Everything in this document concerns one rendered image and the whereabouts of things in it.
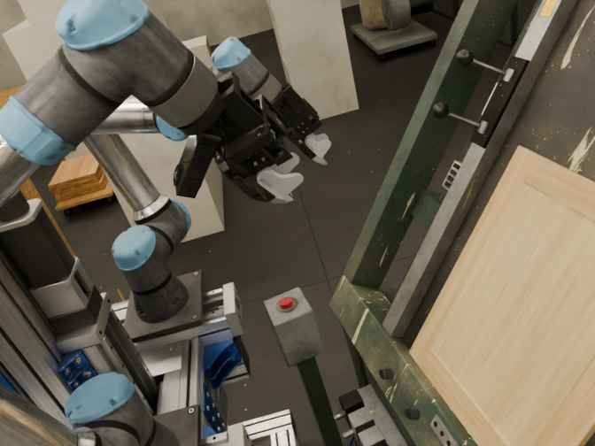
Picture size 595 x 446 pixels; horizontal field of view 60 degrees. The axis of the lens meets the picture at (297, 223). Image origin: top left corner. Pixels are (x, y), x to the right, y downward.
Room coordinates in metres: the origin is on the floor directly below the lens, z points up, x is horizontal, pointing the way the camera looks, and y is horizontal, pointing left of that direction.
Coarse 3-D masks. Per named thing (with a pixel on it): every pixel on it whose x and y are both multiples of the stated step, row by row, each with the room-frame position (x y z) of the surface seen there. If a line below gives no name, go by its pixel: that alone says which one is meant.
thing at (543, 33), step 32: (544, 0) 1.07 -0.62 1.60; (576, 0) 1.03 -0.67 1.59; (544, 32) 1.02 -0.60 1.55; (544, 64) 1.02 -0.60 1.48; (512, 96) 1.00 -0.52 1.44; (480, 160) 0.99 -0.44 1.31; (448, 192) 1.02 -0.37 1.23; (448, 224) 0.97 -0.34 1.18; (416, 256) 1.00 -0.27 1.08; (416, 288) 0.95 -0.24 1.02; (384, 320) 0.98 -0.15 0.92
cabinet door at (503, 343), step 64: (512, 192) 0.88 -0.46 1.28; (576, 192) 0.76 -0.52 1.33; (512, 256) 0.79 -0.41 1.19; (576, 256) 0.68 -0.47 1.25; (448, 320) 0.84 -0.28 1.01; (512, 320) 0.71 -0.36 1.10; (576, 320) 0.61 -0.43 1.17; (448, 384) 0.74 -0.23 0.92; (512, 384) 0.62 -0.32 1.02; (576, 384) 0.53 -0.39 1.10
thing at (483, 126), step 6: (432, 108) 1.06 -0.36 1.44; (438, 108) 1.04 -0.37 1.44; (444, 108) 1.04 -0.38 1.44; (438, 114) 1.04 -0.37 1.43; (444, 114) 1.04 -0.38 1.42; (450, 114) 1.04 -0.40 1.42; (456, 114) 1.04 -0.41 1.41; (462, 120) 1.03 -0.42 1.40; (468, 120) 1.03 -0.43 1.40; (474, 126) 1.02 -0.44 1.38; (480, 126) 1.02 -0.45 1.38; (486, 126) 1.01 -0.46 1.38; (480, 132) 1.01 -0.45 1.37
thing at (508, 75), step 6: (462, 54) 1.06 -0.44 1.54; (468, 54) 1.05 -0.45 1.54; (456, 60) 1.07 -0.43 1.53; (462, 60) 1.05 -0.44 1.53; (468, 60) 1.05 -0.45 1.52; (474, 60) 1.06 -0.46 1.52; (462, 66) 1.06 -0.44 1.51; (480, 66) 1.05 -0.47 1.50; (486, 66) 1.05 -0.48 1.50; (492, 66) 1.04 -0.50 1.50; (498, 72) 1.04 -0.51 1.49; (504, 72) 1.03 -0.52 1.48; (510, 72) 1.02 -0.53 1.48; (504, 78) 1.03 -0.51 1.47; (510, 78) 1.02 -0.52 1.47
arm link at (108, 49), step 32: (96, 0) 0.50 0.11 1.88; (128, 0) 0.52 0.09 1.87; (64, 32) 0.50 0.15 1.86; (96, 32) 0.49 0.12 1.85; (128, 32) 0.50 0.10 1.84; (160, 32) 0.53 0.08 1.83; (96, 64) 0.50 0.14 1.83; (128, 64) 0.51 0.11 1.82; (160, 64) 0.52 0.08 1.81; (128, 96) 0.53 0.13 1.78; (160, 96) 0.52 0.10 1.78
